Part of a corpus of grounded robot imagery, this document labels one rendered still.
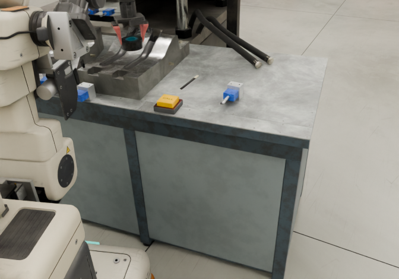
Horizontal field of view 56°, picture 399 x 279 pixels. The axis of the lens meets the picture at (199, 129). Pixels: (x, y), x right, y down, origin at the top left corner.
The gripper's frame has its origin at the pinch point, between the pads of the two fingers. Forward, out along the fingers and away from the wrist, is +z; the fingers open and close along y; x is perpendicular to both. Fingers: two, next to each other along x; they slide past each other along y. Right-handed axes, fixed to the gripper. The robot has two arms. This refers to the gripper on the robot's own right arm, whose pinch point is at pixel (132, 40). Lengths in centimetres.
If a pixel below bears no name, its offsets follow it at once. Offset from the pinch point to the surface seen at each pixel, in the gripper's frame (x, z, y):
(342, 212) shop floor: 26, 99, -96
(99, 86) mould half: 1.3, 15.6, 14.7
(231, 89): 25.5, 14.7, -29.5
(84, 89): 4.4, 14.4, 20.4
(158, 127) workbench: 18.8, 28.0, -2.7
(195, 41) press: -51, 22, -43
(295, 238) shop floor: 32, 99, -63
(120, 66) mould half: -0.5, 9.6, 5.6
